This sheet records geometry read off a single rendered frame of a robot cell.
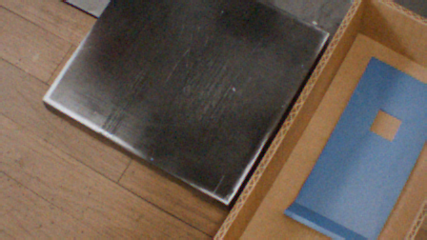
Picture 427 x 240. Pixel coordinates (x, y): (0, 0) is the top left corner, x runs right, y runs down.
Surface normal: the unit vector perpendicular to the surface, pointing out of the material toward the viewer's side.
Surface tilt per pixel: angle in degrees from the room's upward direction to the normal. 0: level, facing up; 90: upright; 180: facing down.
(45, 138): 0
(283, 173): 0
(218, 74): 0
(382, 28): 90
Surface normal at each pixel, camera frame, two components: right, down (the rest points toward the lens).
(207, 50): -0.07, -0.36
